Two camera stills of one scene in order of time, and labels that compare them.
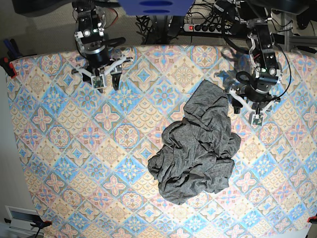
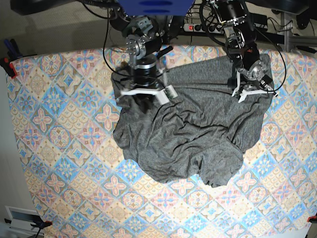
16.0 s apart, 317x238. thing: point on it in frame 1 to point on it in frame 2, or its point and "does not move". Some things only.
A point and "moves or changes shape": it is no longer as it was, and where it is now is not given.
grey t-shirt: [195, 157] moves or changes shape
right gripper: [257, 117] to [248, 84]
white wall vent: [21, 218] does not move
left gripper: [98, 81] to [156, 88]
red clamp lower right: [313, 219] does not move
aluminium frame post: [308, 41] does not move
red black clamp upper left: [8, 66] does not move
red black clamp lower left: [40, 223] does not move
